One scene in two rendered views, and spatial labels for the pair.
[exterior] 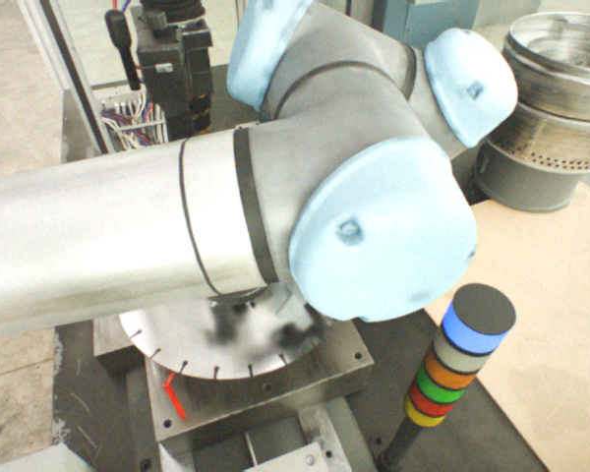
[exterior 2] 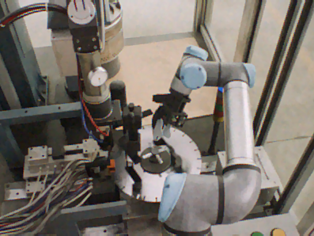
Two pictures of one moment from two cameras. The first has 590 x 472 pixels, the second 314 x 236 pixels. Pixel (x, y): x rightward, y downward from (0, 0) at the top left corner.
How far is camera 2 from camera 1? 1.02 m
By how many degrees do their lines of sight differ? 51
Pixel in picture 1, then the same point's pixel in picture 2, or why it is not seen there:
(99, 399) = not seen: outside the picture
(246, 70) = (206, 80)
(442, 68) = (201, 55)
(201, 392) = not seen: hidden behind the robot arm
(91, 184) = (242, 98)
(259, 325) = (183, 154)
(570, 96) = (112, 31)
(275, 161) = (242, 77)
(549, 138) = (113, 46)
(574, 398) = (198, 97)
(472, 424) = (202, 126)
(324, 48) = (212, 66)
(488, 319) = not seen: hidden behind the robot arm
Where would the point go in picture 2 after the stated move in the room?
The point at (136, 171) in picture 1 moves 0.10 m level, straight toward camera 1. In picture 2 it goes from (240, 93) to (274, 86)
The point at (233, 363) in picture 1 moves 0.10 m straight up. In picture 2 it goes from (195, 163) to (198, 146)
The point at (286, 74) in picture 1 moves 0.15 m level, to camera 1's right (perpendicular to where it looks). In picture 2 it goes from (213, 74) to (217, 43)
